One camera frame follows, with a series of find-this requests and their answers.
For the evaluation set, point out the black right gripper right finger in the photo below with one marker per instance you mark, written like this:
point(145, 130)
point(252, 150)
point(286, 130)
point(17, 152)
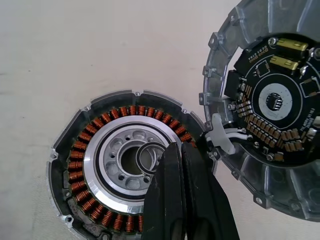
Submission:
point(205, 200)

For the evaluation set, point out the silver motor housing copper coils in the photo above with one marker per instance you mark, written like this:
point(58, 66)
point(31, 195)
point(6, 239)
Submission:
point(112, 126)

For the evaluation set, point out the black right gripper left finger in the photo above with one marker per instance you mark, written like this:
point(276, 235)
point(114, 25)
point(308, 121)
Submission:
point(165, 200)

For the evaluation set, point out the silver motor lid circuit board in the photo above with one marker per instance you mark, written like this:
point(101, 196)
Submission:
point(250, 32)

